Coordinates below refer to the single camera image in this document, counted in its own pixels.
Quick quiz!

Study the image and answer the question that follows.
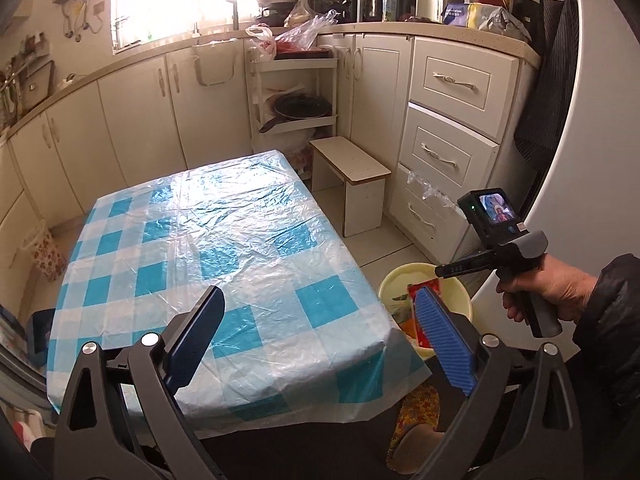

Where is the white shelf rack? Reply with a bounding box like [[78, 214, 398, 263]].
[[245, 47, 338, 181]]

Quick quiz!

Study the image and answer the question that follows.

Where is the yellow trash bucket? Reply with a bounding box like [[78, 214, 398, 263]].
[[378, 263, 473, 361]]

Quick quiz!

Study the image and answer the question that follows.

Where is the blue checkered plastic tablecloth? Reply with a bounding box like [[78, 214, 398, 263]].
[[46, 151, 430, 437]]

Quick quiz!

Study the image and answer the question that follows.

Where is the black frying pan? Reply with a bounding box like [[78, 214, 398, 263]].
[[259, 92, 332, 133]]

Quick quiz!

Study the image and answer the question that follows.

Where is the red snack wrapper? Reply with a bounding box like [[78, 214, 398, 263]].
[[408, 278, 442, 348]]

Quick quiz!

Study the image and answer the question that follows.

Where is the small white wooden stool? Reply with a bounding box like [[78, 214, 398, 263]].
[[310, 136, 392, 237]]

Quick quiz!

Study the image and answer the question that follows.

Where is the person's right hand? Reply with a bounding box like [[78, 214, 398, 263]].
[[496, 255, 598, 324]]

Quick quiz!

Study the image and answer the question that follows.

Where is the clear plastic bag on rack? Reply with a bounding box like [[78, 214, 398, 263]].
[[245, 10, 337, 62]]

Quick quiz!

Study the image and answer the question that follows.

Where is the floral waste basket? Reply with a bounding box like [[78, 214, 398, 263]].
[[21, 220, 67, 282]]

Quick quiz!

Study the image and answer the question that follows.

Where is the black jacket sleeve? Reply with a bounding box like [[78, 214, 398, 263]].
[[567, 254, 639, 479]]

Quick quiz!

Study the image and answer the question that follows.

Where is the dark blue box on floor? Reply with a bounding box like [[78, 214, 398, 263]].
[[26, 309, 55, 367]]

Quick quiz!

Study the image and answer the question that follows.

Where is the cream drawer cabinet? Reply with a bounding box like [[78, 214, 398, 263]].
[[390, 38, 536, 263]]

